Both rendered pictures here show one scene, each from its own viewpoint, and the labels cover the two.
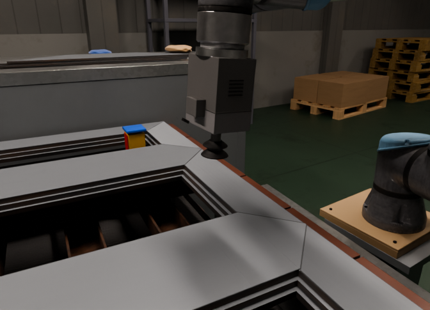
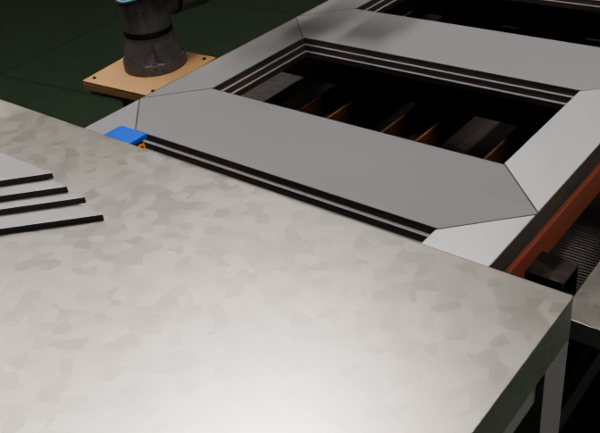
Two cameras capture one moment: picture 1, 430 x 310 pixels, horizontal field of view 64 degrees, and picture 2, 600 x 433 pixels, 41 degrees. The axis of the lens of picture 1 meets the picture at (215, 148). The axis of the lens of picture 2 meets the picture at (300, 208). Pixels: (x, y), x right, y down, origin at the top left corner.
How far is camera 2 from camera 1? 179 cm
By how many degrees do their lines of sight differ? 96
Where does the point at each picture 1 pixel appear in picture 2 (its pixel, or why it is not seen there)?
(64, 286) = (457, 51)
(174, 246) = (377, 40)
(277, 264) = (358, 13)
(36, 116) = not seen: hidden behind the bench
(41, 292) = (471, 54)
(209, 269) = (387, 25)
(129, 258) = (408, 46)
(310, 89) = not seen: outside the picture
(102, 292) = (445, 40)
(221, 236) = (346, 32)
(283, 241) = (329, 17)
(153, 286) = (421, 32)
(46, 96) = not seen: hidden behind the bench
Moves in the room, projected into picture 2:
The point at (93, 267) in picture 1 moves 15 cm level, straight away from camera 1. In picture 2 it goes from (431, 52) to (382, 81)
